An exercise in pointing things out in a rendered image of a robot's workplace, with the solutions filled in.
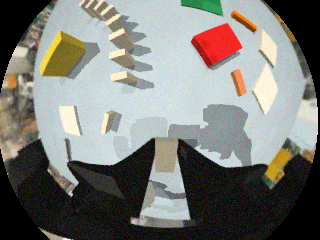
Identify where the red rectangular block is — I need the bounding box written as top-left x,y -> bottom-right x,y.
191,23 -> 243,67

